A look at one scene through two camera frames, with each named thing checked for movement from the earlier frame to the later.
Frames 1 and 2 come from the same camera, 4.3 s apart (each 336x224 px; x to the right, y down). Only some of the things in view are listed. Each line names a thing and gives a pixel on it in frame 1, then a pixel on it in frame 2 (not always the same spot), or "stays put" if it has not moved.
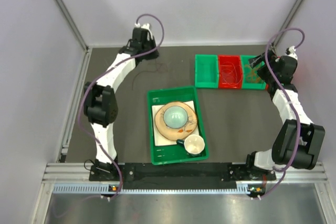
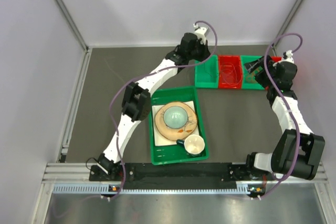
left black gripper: (154, 55) to (205, 53)
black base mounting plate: (181, 172) stays put
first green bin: (206, 71) stays put
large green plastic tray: (174, 153) stays put
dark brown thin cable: (147, 71) to (207, 73)
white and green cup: (193, 145) stays put
